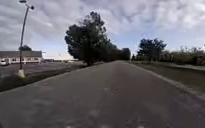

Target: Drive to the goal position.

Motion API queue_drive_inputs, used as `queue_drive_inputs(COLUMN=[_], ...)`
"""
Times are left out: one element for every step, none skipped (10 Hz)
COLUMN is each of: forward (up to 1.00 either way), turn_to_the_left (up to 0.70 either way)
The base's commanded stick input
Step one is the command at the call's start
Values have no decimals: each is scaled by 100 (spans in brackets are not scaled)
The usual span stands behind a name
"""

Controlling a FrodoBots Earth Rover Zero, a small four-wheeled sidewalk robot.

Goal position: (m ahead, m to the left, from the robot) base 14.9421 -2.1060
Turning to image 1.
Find row of dark trees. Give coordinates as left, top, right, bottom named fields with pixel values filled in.
left=64, top=11, right=132, bottom=67

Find grey asphalt road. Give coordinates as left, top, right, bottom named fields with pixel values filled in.
left=0, top=60, right=205, bottom=128

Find dark tree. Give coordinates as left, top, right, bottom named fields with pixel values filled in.
left=136, top=37, right=168, bottom=63

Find grey parking lot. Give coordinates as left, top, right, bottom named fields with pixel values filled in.
left=0, top=61, right=85, bottom=80

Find grass beside road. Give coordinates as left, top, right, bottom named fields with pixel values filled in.
left=129, top=61, right=205, bottom=98

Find street lamp pole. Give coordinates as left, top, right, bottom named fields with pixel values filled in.
left=17, top=0, right=36, bottom=80

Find grass strip with kerb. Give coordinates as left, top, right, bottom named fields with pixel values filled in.
left=0, top=62, right=103, bottom=96

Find row of bushes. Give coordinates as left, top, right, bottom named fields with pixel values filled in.
left=159, top=46, right=205, bottom=67

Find long low building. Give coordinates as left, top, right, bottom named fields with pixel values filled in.
left=0, top=48, right=44, bottom=66

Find pale side path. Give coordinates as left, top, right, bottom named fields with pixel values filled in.
left=168, top=63, right=205, bottom=73

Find white vehicle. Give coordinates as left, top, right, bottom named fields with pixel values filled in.
left=0, top=58, right=11, bottom=67

